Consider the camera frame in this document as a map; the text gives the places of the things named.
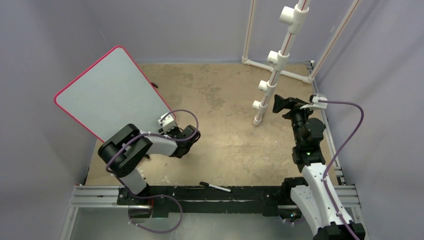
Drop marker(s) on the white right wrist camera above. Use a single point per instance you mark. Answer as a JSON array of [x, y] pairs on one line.
[[316, 102]]

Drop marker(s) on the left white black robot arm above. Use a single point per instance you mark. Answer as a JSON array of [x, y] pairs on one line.
[[123, 152]]

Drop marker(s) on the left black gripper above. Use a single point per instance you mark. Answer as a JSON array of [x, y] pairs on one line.
[[174, 128]]

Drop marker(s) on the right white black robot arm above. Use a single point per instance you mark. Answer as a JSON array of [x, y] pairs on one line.
[[313, 193]]

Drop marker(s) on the pink framed whiteboard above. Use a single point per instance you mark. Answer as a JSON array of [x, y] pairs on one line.
[[112, 93]]

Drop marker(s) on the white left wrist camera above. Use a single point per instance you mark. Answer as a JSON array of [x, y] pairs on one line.
[[167, 123]]

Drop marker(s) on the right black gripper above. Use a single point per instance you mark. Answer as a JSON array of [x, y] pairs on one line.
[[291, 103]]

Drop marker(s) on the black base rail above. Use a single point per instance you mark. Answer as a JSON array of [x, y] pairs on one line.
[[162, 200]]

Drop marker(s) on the white PVC pipe frame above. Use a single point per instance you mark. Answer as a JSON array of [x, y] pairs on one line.
[[294, 18]]

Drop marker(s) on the black whiteboard marker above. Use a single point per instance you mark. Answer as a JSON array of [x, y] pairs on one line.
[[202, 183]]

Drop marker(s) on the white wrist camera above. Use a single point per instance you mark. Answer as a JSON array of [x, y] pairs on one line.
[[167, 123], [316, 102]]

